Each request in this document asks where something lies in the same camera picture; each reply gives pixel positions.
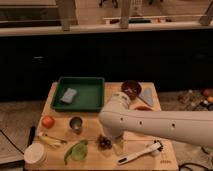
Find grey triangular cloth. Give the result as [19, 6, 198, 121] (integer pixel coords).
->
[139, 88, 154, 107]

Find bunch of dark grapes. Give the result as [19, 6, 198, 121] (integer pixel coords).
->
[97, 135, 112, 150]

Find black marker pen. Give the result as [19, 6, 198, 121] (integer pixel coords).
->
[28, 126, 36, 146]

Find yellow banana pieces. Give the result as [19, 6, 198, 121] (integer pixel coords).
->
[38, 134, 66, 148]

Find green leafy vegetable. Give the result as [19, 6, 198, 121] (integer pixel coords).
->
[64, 140, 88, 164]

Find green plastic tray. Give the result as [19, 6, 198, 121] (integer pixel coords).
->
[51, 77, 105, 112]

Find spice jar rack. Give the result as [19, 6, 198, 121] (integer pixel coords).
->
[178, 88, 213, 111]

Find small metal cup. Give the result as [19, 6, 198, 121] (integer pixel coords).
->
[69, 117, 83, 134]

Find grey sponge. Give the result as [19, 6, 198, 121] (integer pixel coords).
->
[61, 88, 77, 104]

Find orange fruit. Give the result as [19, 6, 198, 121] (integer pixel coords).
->
[41, 115, 55, 129]

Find white stacked plates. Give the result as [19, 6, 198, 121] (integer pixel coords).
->
[24, 142, 46, 165]

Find black cable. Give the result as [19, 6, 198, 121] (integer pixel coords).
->
[178, 162, 213, 171]

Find dark brown bowl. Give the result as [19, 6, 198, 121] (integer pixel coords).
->
[121, 80, 142, 100]

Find white handled brush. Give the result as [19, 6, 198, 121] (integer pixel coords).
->
[117, 140, 163, 165]

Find orange clay bowl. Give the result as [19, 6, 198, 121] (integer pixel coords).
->
[134, 106, 152, 111]

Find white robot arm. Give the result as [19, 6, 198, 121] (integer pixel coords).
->
[98, 92, 213, 149]

